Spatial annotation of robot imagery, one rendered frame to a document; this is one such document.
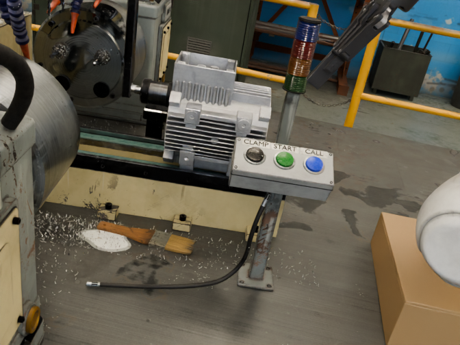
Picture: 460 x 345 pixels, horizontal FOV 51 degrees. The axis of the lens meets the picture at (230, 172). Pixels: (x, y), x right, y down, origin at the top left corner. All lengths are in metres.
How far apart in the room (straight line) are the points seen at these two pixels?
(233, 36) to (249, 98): 3.08
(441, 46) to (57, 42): 5.20
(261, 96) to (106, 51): 0.44
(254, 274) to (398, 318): 0.27
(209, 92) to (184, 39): 3.19
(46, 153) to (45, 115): 0.06
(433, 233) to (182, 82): 0.53
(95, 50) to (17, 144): 0.71
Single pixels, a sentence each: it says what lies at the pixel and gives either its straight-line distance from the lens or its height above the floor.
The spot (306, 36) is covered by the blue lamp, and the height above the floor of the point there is 1.18.
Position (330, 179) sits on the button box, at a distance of 0.81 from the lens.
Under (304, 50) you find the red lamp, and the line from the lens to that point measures 1.28.
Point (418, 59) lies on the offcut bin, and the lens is 5.57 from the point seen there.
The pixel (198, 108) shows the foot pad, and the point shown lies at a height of 1.07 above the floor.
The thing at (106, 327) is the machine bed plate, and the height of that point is 0.80.
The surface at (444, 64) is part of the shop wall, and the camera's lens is 6.15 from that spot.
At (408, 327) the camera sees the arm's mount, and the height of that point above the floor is 0.85.
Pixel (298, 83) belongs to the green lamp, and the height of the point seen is 1.06.
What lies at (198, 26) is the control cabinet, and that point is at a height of 0.62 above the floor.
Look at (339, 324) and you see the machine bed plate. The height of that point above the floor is 0.80.
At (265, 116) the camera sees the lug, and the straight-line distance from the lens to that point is 0.95.
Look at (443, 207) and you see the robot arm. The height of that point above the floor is 1.11.
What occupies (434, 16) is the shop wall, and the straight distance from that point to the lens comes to 6.02.
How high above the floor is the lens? 1.40
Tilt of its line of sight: 27 degrees down
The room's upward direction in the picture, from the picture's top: 10 degrees clockwise
